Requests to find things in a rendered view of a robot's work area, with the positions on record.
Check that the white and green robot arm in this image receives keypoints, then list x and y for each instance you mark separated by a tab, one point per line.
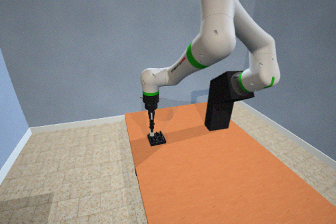
216	41

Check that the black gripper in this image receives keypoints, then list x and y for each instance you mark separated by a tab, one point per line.
151	112

